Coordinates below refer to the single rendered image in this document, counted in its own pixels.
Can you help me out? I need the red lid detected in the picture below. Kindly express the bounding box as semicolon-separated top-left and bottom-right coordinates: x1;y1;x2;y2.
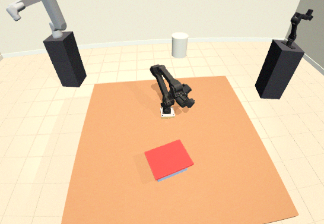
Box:
144;139;194;180

